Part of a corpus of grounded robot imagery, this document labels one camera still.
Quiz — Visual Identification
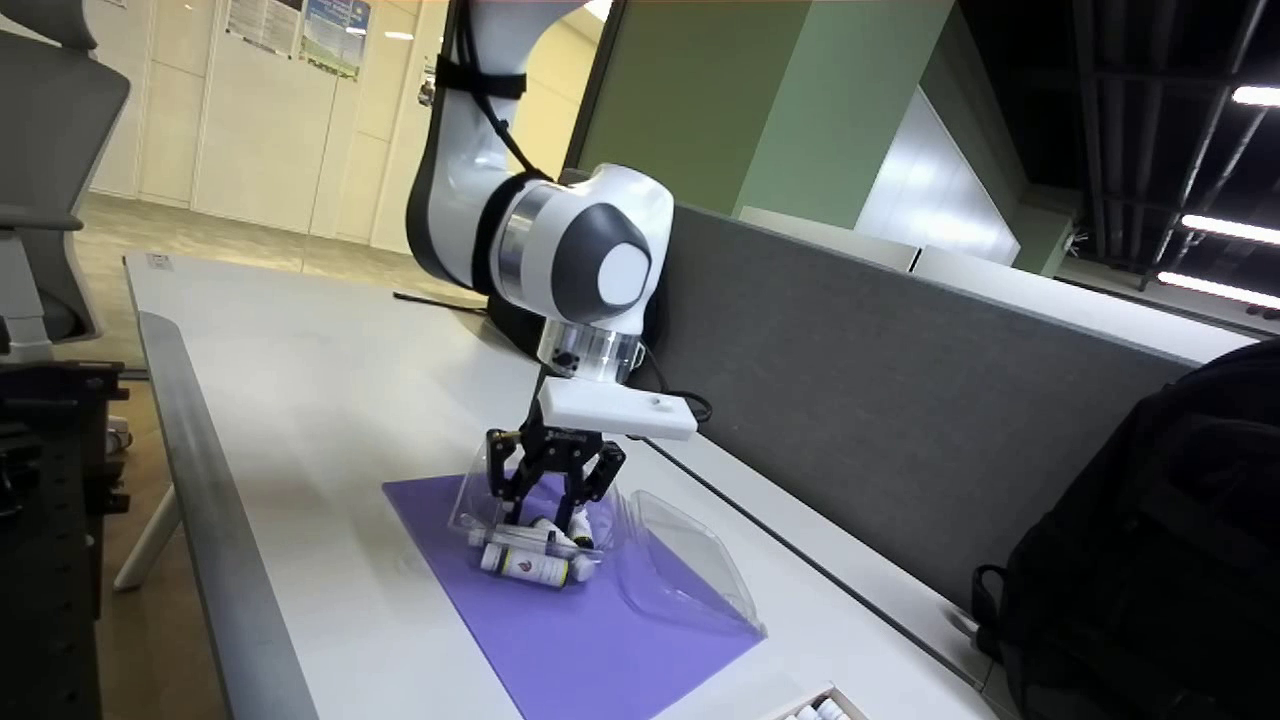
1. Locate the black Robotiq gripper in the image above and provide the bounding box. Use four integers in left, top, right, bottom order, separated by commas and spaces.
484, 396, 633, 551

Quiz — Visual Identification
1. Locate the purple mat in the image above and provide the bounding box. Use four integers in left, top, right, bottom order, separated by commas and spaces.
381, 473, 766, 720

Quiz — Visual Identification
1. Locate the grey desk divider panel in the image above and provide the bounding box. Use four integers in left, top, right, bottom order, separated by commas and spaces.
636, 202, 1259, 622

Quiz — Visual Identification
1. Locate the white table leg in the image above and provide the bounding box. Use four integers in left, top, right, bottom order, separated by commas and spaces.
107, 480, 187, 600

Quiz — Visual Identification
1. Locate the black equipment cart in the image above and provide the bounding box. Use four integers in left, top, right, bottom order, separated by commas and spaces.
0, 355, 134, 720

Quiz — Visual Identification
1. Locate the black backpack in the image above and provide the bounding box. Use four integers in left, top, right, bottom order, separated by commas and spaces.
967, 336, 1280, 720

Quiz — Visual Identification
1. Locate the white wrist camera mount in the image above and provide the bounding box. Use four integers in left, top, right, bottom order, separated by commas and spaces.
536, 376, 705, 443

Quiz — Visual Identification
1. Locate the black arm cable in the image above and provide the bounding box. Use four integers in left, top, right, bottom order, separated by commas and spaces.
434, 0, 558, 183

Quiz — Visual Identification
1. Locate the wall poster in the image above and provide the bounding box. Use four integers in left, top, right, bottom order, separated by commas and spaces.
219, 0, 376, 90

